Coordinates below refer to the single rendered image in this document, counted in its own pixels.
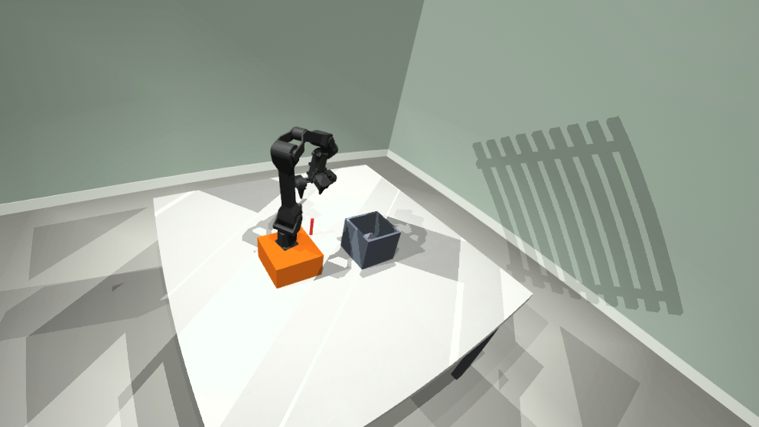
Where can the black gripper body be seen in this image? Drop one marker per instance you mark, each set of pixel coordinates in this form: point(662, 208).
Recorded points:
point(301, 182)

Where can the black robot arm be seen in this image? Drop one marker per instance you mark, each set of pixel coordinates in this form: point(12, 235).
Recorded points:
point(285, 156)

